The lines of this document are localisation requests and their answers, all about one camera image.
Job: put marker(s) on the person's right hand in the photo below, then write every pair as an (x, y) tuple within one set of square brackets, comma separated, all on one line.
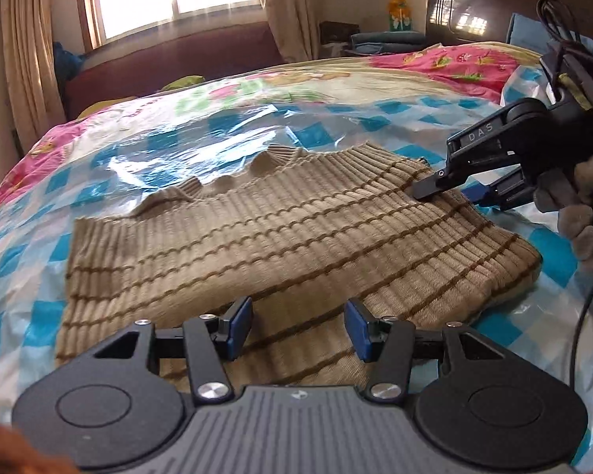
[(580, 217)]

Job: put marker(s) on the dark box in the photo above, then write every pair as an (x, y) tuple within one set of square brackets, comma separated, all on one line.
[(340, 32)]

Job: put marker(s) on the yellow toy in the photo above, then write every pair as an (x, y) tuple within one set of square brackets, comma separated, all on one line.
[(399, 12)]

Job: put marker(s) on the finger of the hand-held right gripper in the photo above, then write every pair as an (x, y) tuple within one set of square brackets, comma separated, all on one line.
[(435, 185), (487, 193)]

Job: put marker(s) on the blue pillow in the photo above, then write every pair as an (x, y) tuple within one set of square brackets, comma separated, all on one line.
[(524, 29)]

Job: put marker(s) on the beige curtain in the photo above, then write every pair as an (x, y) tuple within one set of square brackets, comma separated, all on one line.
[(291, 10), (29, 34)]

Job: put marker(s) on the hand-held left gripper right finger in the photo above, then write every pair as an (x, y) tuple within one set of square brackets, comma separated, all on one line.
[(356, 328)]

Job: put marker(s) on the green cushion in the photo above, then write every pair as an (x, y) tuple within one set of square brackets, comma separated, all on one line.
[(183, 83)]

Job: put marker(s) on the beige striped knit sweater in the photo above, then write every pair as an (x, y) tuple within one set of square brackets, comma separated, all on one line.
[(276, 237)]

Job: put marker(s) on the blue bag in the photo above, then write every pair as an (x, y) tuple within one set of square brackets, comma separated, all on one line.
[(66, 61)]

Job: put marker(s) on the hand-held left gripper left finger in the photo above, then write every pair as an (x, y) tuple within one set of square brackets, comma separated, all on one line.
[(240, 328)]

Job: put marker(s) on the dark blue folded cloth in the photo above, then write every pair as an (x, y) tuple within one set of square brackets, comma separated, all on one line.
[(388, 40)]

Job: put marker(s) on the dark red headboard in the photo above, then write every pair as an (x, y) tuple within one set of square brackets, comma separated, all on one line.
[(178, 59)]

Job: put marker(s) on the reddish brown cloth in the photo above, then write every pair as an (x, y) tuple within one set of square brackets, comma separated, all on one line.
[(15, 447)]

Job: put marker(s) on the pink floral bedsheet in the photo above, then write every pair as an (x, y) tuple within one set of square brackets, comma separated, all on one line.
[(449, 66)]

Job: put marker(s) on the dark wooden headboard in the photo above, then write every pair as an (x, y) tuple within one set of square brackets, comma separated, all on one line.
[(474, 10)]

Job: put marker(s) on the yellow cushion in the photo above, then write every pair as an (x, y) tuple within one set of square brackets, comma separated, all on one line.
[(108, 106)]

